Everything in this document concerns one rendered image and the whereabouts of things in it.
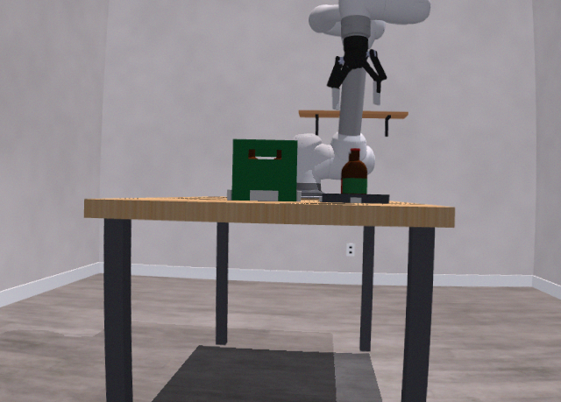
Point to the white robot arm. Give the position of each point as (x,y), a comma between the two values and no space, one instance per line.
(368,18)

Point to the green bottle crate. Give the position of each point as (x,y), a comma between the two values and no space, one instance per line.
(264,174)

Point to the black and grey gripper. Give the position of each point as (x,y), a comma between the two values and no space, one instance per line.
(355,47)

